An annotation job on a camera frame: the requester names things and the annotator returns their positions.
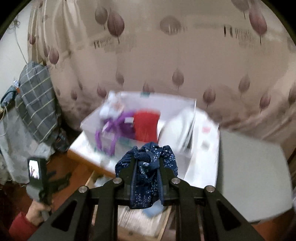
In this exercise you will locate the light wooden drawer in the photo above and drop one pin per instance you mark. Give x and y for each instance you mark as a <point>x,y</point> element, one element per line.
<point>136,225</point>

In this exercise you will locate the purple underwear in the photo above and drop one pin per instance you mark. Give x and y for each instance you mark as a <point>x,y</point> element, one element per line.
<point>116,128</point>

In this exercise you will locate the white patterned cloth cover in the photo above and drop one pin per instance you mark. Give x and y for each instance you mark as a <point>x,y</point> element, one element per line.
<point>202,169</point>

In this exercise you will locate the brown wooden nightstand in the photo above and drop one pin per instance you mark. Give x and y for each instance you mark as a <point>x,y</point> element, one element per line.
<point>95,167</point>

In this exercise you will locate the grey plaid blanket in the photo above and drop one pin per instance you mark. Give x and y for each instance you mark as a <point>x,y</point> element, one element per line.
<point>36,103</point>

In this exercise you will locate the light blue underwear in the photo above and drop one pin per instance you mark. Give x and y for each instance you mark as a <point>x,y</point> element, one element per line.
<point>156,209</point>

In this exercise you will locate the grey white underwear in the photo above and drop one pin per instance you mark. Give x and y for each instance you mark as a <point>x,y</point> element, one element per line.
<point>113,106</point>

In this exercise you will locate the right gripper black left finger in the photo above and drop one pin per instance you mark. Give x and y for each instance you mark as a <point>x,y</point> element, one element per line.
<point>72,221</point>

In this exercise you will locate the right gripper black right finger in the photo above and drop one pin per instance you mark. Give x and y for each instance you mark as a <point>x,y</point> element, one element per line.
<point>202,213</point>

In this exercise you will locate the beige leaf pattern curtain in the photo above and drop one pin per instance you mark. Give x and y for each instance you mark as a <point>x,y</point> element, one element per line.
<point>234,57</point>

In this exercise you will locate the person's left hand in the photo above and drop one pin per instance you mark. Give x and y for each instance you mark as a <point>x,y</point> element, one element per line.
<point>34,214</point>

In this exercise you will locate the navy dotted underwear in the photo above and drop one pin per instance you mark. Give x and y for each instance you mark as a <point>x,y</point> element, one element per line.
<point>147,185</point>

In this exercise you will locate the red underwear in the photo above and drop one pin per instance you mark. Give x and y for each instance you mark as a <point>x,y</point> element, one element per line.
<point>145,124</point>

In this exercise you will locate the white green patterned bedding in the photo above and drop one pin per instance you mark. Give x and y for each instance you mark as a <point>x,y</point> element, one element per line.
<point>17,145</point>

